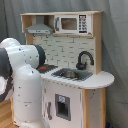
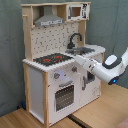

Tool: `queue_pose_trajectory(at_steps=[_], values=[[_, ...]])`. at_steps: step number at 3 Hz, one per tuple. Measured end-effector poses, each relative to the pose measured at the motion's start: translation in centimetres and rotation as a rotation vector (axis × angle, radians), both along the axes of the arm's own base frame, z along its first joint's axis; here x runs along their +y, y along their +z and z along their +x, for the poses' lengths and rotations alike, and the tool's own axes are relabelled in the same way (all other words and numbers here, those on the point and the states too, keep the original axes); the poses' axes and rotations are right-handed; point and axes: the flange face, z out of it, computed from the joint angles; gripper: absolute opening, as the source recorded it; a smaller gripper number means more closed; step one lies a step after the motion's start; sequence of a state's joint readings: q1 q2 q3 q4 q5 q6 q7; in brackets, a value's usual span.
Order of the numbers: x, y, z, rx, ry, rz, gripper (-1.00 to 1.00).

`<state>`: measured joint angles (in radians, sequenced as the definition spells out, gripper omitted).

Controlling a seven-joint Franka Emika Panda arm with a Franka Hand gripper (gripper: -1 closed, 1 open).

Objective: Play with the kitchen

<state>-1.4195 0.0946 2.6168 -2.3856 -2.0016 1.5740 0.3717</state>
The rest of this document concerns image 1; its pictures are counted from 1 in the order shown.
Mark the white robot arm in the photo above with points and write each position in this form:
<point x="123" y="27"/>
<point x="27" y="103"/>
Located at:
<point x="20" y="79"/>

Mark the wooden toy kitchen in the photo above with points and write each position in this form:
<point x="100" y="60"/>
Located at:
<point x="87" y="97"/>

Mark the black toy faucet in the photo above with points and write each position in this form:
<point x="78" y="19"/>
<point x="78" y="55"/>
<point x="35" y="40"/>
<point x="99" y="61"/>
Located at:
<point x="81" y="65"/>

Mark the black toy stovetop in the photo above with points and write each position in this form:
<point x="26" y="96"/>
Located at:
<point x="46" y="68"/>

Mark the grey toy sink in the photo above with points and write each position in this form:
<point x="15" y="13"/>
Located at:
<point x="82" y="75"/>

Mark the grey ice dispenser panel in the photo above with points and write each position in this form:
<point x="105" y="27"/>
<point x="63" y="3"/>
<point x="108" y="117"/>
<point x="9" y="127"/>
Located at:
<point x="62" y="106"/>

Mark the toy microwave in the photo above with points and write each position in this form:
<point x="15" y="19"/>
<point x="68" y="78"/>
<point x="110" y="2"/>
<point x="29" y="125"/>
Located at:
<point x="75" y="24"/>

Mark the grey range hood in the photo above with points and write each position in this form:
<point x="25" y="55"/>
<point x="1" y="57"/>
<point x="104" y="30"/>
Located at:
<point x="39" y="27"/>

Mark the grey backdrop curtain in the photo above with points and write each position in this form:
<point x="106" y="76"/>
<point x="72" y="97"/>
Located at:
<point x="114" y="41"/>

